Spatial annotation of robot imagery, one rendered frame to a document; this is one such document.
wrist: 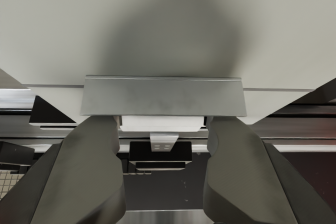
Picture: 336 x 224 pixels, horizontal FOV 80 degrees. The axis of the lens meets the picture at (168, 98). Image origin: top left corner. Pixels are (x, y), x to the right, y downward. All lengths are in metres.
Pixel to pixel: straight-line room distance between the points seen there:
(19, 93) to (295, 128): 0.52
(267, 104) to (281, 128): 0.37
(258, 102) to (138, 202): 0.61
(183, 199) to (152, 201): 0.10
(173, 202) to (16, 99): 0.56
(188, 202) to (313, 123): 0.42
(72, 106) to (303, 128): 0.50
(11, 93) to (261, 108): 0.24
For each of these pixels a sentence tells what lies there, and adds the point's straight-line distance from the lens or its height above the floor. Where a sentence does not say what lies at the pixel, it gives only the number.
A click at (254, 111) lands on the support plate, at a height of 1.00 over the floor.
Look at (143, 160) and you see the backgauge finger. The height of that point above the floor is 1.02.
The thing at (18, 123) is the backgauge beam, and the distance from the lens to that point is 0.54.
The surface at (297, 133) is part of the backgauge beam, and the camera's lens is 0.56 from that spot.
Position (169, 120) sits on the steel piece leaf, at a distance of 0.19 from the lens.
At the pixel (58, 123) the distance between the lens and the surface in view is 0.23.
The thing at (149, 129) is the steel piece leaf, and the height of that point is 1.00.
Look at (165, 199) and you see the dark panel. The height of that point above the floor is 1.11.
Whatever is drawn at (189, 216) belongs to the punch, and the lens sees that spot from 0.22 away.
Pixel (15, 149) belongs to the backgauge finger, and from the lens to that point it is 0.52.
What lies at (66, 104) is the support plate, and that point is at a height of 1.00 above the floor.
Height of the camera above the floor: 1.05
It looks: 22 degrees down
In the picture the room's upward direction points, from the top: 179 degrees clockwise
